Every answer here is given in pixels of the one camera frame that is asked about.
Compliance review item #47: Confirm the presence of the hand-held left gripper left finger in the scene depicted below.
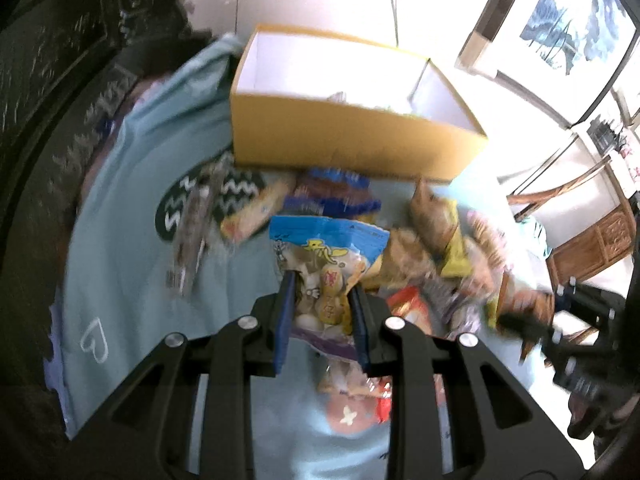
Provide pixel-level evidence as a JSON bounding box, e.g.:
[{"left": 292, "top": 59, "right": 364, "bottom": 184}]
[{"left": 65, "top": 270, "right": 302, "bottom": 480}]

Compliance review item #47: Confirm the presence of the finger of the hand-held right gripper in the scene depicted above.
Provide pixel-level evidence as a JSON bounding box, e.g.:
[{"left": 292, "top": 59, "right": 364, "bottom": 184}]
[{"left": 496, "top": 311, "right": 552, "bottom": 347}]

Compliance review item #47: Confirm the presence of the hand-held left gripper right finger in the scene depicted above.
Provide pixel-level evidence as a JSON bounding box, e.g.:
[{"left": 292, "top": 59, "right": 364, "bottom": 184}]
[{"left": 345, "top": 284, "right": 587, "bottom": 480}]

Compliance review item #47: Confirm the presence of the blue peanut snack bag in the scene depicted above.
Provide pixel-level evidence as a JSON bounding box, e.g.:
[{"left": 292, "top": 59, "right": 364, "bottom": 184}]
[{"left": 268, "top": 214, "right": 392, "bottom": 397}]

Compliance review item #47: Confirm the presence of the brown bread packet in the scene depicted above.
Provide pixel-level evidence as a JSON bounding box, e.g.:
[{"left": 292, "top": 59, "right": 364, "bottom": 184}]
[{"left": 409, "top": 179, "right": 462, "bottom": 257}]

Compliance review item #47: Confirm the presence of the yellow cardboard box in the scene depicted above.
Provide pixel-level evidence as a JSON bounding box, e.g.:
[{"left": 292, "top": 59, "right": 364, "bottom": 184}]
[{"left": 229, "top": 23, "right": 489, "bottom": 184}]

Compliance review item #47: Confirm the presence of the red snack packet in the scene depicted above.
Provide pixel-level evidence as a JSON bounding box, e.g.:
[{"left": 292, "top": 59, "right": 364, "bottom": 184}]
[{"left": 386, "top": 284, "right": 437, "bottom": 337}]

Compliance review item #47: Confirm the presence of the purple snack packet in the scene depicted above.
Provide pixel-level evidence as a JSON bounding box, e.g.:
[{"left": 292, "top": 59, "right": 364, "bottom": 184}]
[{"left": 434, "top": 279, "right": 488, "bottom": 333}]

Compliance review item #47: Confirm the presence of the clear bun packet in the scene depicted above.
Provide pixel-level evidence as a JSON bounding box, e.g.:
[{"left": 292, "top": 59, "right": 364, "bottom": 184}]
[{"left": 372, "top": 229, "right": 437, "bottom": 291}]

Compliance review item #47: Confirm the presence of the small yellow snack packet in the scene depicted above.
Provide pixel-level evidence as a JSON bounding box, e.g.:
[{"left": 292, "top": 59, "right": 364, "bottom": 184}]
[{"left": 439, "top": 230, "right": 482, "bottom": 280}]

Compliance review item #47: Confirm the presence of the wooden chair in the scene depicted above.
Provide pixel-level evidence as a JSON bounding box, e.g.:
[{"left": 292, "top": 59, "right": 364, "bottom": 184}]
[{"left": 506, "top": 154, "right": 640, "bottom": 292}]

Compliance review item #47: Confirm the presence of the rice cracker packet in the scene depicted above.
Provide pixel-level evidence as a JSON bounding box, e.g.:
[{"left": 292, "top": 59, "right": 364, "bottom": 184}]
[{"left": 220, "top": 174, "right": 297, "bottom": 245}]

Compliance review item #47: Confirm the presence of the long clear snack packet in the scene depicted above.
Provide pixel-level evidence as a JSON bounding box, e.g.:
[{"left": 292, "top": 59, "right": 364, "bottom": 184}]
[{"left": 164, "top": 157, "right": 233, "bottom": 295}]

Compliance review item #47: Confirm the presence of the blue and brown snack packet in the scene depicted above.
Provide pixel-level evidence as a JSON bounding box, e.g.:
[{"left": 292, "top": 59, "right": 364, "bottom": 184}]
[{"left": 284, "top": 166, "right": 384, "bottom": 221}]

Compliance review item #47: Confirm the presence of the light blue printed blanket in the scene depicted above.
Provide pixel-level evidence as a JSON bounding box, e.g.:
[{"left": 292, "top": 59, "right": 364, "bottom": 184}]
[{"left": 50, "top": 34, "right": 556, "bottom": 480}]

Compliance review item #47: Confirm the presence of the framed picture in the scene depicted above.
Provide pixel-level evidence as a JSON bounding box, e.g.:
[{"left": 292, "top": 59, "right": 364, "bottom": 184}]
[{"left": 454, "top": 0, "right": 640, "bottom": 132}]

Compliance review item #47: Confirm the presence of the dark carved furniture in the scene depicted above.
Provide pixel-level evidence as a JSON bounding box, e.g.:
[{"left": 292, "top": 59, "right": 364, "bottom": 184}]
[{"left": 0, "top": 0, "right": 211, "bottom": 461}]

